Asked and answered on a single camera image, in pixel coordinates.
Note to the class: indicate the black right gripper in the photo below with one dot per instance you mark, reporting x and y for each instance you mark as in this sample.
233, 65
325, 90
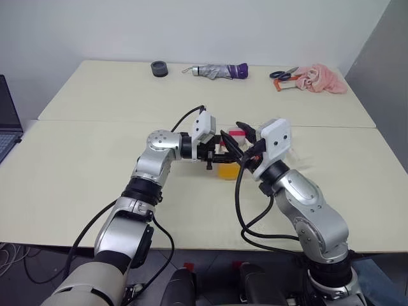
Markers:
255, 154

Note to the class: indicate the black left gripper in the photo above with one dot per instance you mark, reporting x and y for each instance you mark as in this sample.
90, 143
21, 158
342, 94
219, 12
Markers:
204, 153

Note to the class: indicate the clear bottle with orange drink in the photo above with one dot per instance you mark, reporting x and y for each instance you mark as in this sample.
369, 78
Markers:
229, 172

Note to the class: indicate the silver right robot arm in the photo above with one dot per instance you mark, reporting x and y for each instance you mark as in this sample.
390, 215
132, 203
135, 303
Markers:
315, 210

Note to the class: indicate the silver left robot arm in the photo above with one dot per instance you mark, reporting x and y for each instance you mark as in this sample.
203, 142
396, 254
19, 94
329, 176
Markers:
150, 165

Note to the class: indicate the folded silver purple umbrella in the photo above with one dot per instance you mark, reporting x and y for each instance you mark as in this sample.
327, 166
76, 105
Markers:
216, 70

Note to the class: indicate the pink cloth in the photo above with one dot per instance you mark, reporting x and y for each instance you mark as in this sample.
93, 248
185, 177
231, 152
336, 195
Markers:
322, 79

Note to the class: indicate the dark rounded shape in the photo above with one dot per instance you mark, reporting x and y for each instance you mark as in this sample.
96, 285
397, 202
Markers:
258, 285
180, 287

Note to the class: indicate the dark laptop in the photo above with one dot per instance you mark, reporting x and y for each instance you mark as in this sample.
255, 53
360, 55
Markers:
6, 127

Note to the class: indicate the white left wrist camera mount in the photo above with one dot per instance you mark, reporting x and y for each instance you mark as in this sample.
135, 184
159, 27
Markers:
204, 126

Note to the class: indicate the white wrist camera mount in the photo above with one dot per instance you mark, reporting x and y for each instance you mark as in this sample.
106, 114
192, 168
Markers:
277, 140
204, 126

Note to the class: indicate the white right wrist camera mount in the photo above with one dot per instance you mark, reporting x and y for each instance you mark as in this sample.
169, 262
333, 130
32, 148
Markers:
277, 140

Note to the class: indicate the orange frame tool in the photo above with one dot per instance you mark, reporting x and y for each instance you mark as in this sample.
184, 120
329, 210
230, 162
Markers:
278, 85

